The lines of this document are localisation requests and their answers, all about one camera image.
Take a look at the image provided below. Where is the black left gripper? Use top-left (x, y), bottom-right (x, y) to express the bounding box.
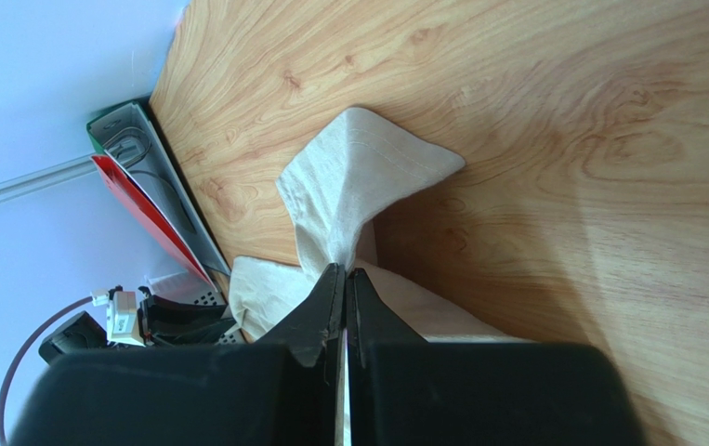
top-left (138, 286), bottom-right (236, 346)

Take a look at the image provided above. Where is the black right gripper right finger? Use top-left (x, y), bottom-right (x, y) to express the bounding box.
top-left (346, 268), bottom-right (427, 370)

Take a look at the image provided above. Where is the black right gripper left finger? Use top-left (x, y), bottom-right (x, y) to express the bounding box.
top-left (257, 264), bottom-right (346, 372)

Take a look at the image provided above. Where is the beige t-shirt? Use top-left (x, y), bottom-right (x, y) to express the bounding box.
top-left (229, 107), bottom-right (513, 342)

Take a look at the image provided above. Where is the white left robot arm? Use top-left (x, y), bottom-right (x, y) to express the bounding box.
top-left (38, 286), bottom-right (245, 363)

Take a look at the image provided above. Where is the white laundry basket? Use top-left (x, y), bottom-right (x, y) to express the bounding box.
top-left (139, 272), bottom-right (245, 347)

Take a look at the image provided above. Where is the red folder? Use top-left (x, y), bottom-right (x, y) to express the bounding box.
top-left (90, 154), bottom-right (215, 289)

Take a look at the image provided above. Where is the green folder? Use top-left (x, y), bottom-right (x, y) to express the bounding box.
top-left (85, 101), bottom-right (230, 276)

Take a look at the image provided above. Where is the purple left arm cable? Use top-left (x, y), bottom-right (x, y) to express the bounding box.
top-left (0, 295), bottom-right (96, 446)

